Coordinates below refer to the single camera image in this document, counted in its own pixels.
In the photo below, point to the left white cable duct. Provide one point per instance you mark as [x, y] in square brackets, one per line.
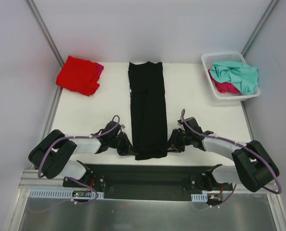
[64, 194]

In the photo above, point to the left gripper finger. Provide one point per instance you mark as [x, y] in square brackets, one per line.
[130, 142]
[128, 153]

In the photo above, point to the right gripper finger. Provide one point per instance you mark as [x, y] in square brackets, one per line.
[174, 150]
[171, 141]

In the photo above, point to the right white cable duct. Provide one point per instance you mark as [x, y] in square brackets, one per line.
[199, 197]

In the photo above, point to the red t-shirt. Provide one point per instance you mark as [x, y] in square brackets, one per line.
[78, 75]

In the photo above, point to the aluminium frame post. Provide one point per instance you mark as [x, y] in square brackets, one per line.
[44, 30]
[259, 26]

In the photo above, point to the black daisy t-shirt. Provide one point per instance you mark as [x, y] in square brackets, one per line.
[148, 110]

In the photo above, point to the magenta t-shirt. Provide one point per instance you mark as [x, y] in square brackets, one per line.
[226, 88]

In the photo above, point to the white cable duct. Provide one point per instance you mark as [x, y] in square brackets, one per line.
[199, 197]
[64, 194]

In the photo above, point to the pink t-shirt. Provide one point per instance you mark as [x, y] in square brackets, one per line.
[98, 69]

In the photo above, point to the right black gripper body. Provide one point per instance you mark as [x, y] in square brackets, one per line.
[175, 140]

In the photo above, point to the left aluminium frame post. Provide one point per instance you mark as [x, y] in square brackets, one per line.
[44, 30]

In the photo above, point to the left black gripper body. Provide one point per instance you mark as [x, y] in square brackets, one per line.
[123, 145]

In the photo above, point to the white plastic basket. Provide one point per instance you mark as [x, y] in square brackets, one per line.
[209, 58]

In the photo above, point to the teal t-shirt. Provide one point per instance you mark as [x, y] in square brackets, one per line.
[241, 75]

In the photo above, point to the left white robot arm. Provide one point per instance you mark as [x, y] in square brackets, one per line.
[52, 155]

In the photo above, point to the right aluminium frame post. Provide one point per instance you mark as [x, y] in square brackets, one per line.
[259, 26]

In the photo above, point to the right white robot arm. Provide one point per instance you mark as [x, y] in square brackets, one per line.
[253, 167]

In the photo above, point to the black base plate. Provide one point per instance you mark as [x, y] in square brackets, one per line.
[136, 182]

